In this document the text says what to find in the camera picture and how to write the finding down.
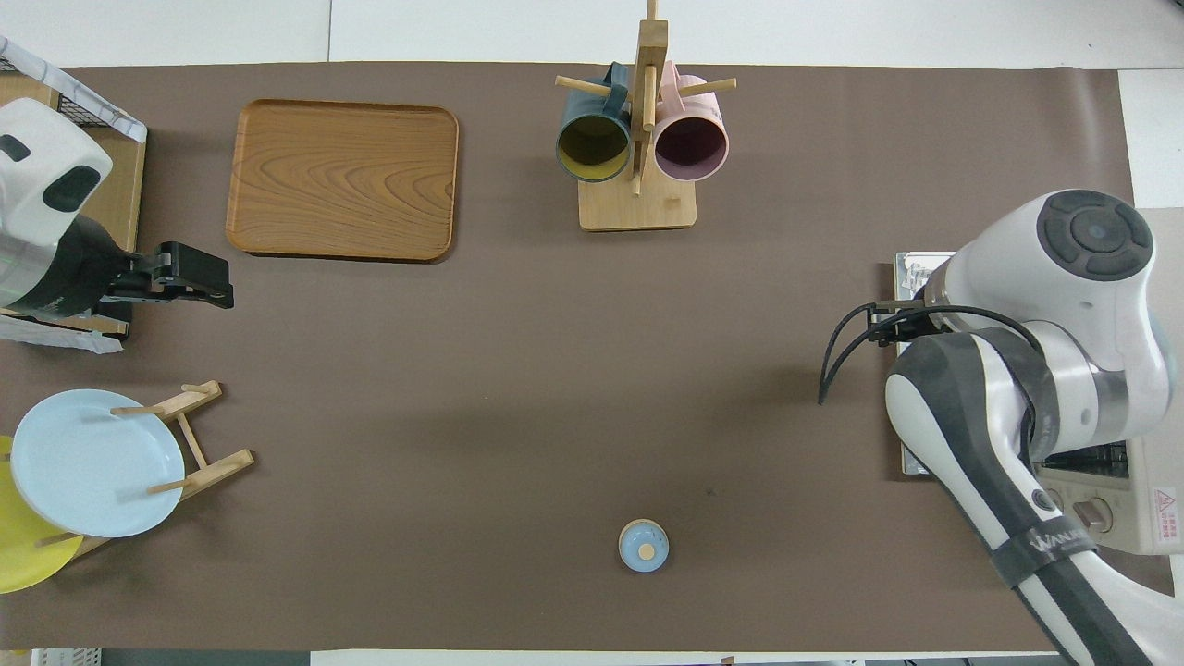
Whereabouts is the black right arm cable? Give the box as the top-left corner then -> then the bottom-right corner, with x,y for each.
818,300 -> 1048,407

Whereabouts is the silver oven knob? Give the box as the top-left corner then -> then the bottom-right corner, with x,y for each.
1073,497 -> 1115,535

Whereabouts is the wire basket with cloth liner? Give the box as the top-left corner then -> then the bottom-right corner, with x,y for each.
0,37 -> 149,145

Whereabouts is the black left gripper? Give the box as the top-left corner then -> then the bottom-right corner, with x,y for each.
102,241 -> 236,310

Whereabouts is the light blue plate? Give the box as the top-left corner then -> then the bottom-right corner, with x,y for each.
9,388 -> 186,539

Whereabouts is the blue jar with cork knob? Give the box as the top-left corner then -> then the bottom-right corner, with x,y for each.
617,519 -> 671,574

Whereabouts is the white plastic sheet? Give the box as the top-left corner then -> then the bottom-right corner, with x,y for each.
0,314 -> 125,355

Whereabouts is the dark teal mug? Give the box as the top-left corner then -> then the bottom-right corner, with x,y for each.
555,63 -> 635,184

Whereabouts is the toaster oven glass door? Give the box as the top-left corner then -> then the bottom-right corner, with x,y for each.
892,251 -> 959,478

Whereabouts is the yellow plate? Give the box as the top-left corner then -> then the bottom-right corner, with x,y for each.
0,435 -> 84,595

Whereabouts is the beige toaster oven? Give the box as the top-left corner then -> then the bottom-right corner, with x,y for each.
1034,208 -> 1184,557

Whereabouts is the brown table mat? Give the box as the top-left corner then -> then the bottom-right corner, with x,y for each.
0,62 -> 1181,653

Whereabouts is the wooden mug rack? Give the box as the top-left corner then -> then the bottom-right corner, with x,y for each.
554,0 -> 739,233

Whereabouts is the wooden plate rack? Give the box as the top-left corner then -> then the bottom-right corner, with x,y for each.
35,379 -> 256,560

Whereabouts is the wooden serving tray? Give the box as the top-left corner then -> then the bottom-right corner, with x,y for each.
225,98 -> 461,264

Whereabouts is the pink mug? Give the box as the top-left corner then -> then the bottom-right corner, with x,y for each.
652,61 -> 731,183

